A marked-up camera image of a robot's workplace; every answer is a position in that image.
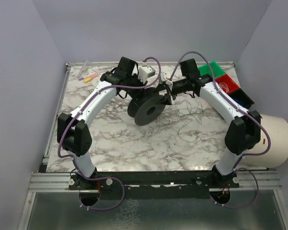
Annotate aluminium frame rail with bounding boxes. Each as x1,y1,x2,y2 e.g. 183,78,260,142
17,63,69,230

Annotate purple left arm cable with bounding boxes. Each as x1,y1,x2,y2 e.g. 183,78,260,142
57,57,162,211

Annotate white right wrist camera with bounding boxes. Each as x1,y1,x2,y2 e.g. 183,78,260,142
159,72,173,86

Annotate clear plastic tube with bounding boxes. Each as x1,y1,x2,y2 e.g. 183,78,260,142
78,61,89,78

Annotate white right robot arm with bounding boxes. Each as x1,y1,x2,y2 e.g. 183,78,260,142
159,59,262,177

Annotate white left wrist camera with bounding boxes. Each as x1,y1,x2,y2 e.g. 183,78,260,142
138,66,156,83

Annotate black plastic bin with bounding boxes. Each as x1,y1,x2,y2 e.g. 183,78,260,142
228,88,254,109

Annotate black cable spool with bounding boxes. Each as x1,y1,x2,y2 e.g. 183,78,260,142
127,87,166,126

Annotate green plastic bin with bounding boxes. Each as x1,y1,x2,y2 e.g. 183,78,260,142
198,61,226,78

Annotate large white cylinder bucket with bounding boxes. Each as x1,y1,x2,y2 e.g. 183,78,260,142
241,115,288,168

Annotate white wires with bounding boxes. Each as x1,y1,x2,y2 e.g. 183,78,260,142
218,81,232,93

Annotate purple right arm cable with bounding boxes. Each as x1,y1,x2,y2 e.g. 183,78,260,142
167,51,271,209

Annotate purple yellow pink markers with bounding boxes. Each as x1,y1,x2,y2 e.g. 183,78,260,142
79,73,100,83

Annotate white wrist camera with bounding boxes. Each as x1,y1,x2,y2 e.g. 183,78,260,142
159,72,173,86
138,66,156,83

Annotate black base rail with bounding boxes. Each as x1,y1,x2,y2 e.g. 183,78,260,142
69,170,239,200

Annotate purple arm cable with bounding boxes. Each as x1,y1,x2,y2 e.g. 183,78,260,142
57,57,162,211
167,51,271,209

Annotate green wire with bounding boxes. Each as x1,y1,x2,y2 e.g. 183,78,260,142
139,100,212,143

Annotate white paper label packet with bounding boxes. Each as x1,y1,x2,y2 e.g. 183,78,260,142
90,140,96,150

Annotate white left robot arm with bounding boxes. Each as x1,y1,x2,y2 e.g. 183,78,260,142
57,57,147,180

